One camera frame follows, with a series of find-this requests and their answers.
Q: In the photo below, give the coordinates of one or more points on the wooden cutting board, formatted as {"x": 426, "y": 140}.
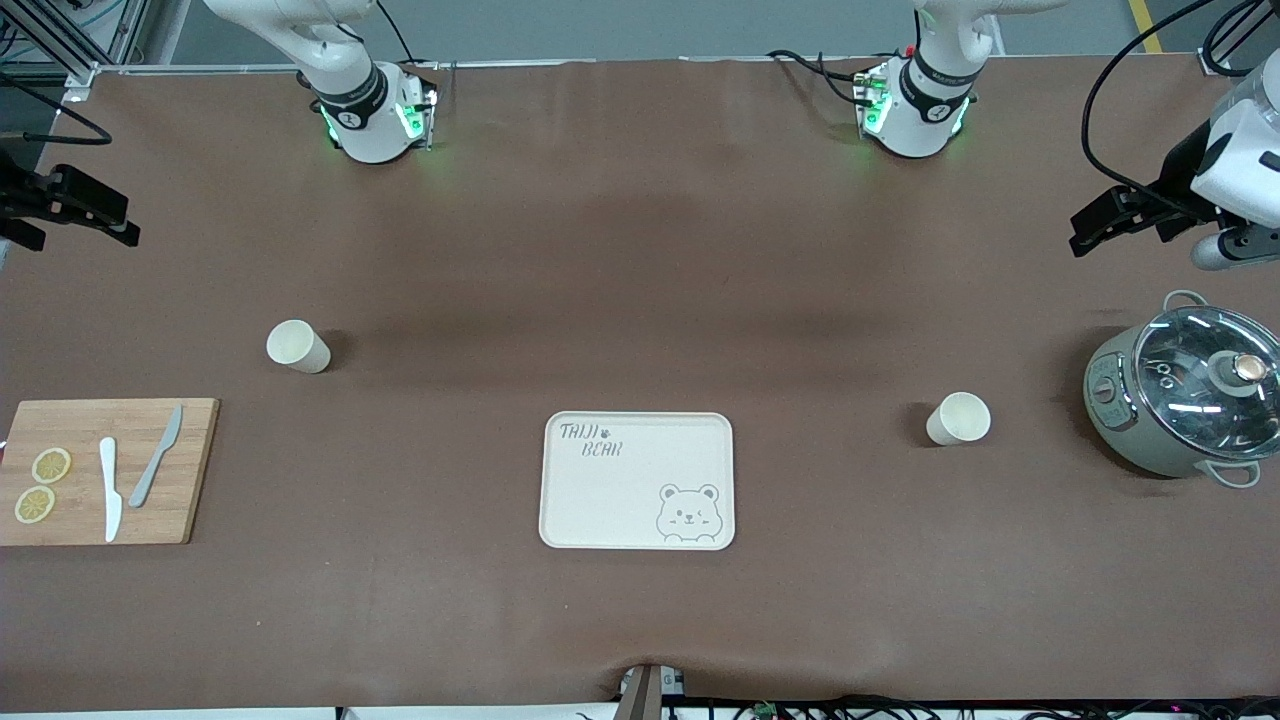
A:
{"x": 190, "y": 470}

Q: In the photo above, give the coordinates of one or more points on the grey electric pot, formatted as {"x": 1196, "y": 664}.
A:
{"x": 1115, "y": 420}

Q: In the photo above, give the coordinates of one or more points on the white plastic knife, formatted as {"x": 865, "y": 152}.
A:
{"x": 110, "y": 490}

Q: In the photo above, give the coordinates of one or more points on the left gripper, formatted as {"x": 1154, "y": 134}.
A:
{"x": 1181, "y": 176}

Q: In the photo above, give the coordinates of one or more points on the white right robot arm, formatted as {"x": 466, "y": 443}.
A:
{"x": 365, "y": 120}

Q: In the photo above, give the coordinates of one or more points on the yellow lemon slice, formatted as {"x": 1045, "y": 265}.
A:
{"x": 51, "y": 465}
{"x": 35, "y": 504}

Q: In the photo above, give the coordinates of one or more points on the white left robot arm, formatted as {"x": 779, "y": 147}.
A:
{"x": 925, "y": 110}

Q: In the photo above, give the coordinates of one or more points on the brown camera mount post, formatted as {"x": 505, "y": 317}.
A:
{"x": 645, "y": 695}

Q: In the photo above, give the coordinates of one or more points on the grey plastic knife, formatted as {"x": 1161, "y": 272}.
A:
{"x": 150, "y": 470}

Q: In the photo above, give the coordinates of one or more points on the cream tray with bear print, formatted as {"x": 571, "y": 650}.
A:
{"x": 620, "y": 500}

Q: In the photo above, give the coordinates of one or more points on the glass pot lid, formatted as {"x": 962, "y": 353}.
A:
{"x": 1190, "y": 380}

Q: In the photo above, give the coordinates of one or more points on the cream paper cup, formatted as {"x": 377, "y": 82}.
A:
{"x": 297, "y": 347}

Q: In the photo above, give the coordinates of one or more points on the aluminium frame corner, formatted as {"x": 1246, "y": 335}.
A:
{"x": 1215, "y": 62}
{"x": 85, "y": 70}

